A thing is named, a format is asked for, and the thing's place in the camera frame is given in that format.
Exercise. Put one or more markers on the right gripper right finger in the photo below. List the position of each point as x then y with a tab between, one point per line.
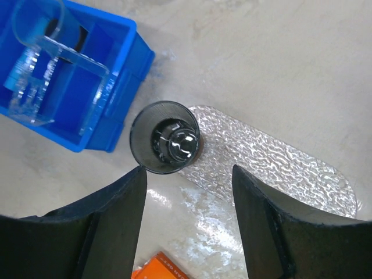
285	238

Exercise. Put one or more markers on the dark smoked plastic cup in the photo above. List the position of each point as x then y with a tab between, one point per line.
165	137

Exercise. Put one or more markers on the orange razor box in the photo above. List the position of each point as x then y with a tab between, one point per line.
160	266

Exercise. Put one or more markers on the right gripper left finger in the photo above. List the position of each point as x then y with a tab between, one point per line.
93	237

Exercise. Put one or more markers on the clear textured acrylic tray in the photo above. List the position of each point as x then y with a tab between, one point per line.
228	141

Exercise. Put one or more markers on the blue plastic bin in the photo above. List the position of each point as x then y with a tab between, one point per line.
113	41

